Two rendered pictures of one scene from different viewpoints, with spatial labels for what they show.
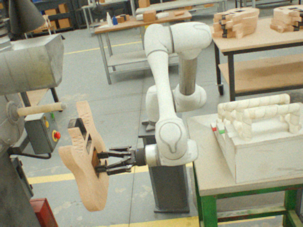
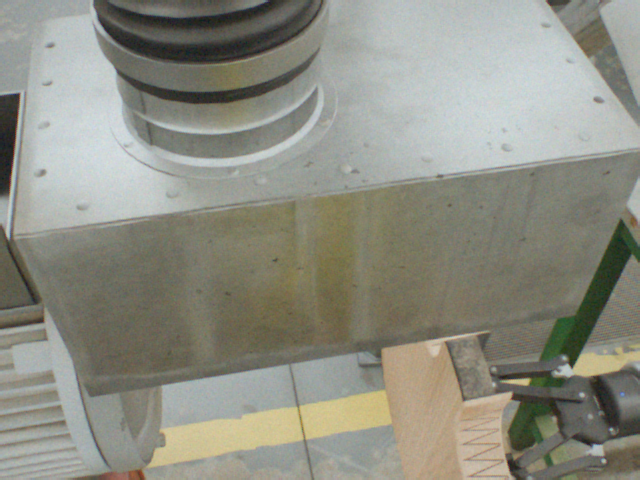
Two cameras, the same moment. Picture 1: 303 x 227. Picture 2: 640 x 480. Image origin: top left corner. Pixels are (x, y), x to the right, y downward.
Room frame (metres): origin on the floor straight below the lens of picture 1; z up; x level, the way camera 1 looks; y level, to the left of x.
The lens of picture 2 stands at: (0.73, 0.52, 1.77)
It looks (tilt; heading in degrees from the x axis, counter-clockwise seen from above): 50 degrees down; 343
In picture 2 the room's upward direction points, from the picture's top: straight up
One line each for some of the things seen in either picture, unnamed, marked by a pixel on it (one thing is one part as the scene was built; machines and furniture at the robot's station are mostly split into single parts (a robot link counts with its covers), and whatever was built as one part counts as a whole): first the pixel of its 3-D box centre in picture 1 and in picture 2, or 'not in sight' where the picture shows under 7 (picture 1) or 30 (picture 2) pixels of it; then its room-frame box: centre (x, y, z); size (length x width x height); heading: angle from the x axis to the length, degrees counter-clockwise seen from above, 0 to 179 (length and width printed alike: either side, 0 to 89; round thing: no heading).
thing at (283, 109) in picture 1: (271, 111); not in sight; (0.86, -0.40, 1.20); 0.20 x 0.03 x 0.03; 87
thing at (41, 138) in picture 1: (31, 138); not in sight; (1.37, 0.64, 0.99); 0.24 x 0.21 x 0.26; 85
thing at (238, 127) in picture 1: (240, 128); not in sight; (0.91, -0.31, 1.12); 0.11 x 0.03 x 0.03; 178
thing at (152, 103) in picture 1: (158, 101); not in sight; (1.82, -0.07, 0.87); 0.18 x 0.16 x 0.22; 88
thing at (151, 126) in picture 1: (157, 120); not in sight; (1.82, -0.04, 0.73); 0.22 x 0.18 x 0.06; 77
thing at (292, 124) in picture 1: (294, 119); not in sight; (0.86, -0.48, 1.15); 0.03 x 0.03 x 0.09
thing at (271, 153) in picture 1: (264, 148); not in sight; (0.91, -0.40, 1.02); 0.27 x 0.15 x 0.17; 88
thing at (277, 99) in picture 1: (262, 101); not in sight; (0.95, -0.40, 1.20); 0.20 x 0.03 x 0.03; 87
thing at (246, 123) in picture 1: (246, 127); not in sight; (0.87, -0.32, 1.15); 0.03 x 0.03 x 0.09
